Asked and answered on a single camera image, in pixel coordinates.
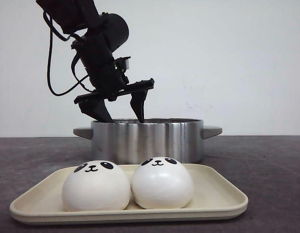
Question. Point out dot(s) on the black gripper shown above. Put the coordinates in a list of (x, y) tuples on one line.
[(95, 52)]

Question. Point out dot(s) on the panda bun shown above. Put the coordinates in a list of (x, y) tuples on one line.
[(97, 185), (162, 183)]

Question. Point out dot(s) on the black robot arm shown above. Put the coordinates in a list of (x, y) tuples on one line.
[(79, 17)]

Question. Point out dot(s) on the stainless steel steamer pot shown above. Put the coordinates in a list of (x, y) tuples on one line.
[(127, 141)]

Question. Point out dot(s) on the cream rectangular tray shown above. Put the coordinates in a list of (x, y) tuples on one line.
[(214, 198)]

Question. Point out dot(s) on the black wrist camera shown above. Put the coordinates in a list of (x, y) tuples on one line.
[(122, 64)]

